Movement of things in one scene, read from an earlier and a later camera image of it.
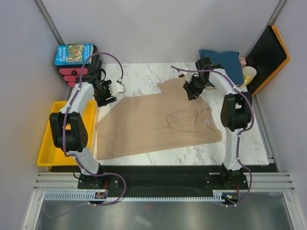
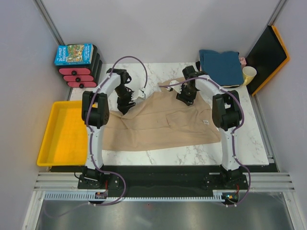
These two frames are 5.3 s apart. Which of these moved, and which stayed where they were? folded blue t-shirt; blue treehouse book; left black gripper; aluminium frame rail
Moved: left black gripper
Stayed: aluminium frame rail; blue treehouse book; folded blue t-shirt
